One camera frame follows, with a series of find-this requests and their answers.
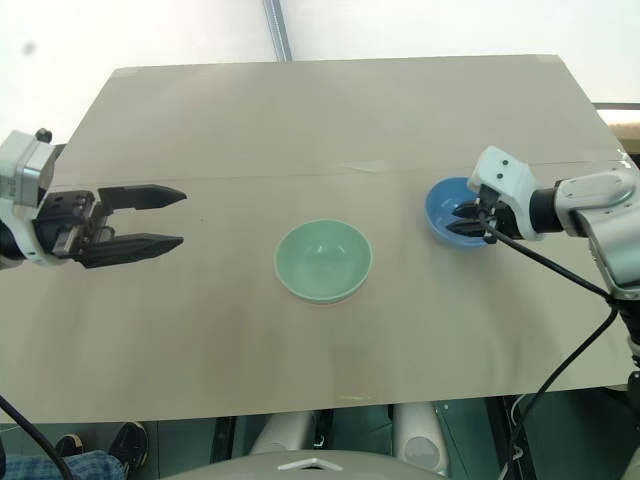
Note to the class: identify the white robot leg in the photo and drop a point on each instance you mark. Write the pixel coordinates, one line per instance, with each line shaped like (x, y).
(420, 435)
(282, 432)

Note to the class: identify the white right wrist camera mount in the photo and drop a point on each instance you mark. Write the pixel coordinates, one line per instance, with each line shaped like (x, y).
(505, 172)

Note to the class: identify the blue bowl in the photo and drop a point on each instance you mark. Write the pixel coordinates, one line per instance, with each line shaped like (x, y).
(442, 205)

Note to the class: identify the black sneaker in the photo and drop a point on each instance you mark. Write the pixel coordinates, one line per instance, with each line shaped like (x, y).
(129, 445)
(69, 444)

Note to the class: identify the green bowl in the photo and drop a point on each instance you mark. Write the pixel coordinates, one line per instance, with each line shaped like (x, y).
(322, 260)

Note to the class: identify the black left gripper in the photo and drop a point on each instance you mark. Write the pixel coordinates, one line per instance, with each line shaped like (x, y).
(70, 220)

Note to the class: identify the grey robot torso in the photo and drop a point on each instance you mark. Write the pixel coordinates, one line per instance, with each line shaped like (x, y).
(310, 467)

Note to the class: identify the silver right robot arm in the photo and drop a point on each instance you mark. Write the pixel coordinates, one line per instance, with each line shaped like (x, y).
(600, 195)

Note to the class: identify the blue plaid trouser leg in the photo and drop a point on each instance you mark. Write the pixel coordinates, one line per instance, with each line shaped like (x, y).
(45, 467)

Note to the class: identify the silver metal pole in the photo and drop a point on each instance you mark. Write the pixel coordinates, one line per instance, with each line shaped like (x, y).
(278, 30)

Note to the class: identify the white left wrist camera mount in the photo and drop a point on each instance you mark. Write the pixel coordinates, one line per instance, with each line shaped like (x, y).
(20, 170)

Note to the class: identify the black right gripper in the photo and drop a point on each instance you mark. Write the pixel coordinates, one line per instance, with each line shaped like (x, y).
(502, 220)

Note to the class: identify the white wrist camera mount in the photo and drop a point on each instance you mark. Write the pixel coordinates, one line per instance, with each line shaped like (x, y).
(20, 170)
(505, 172)

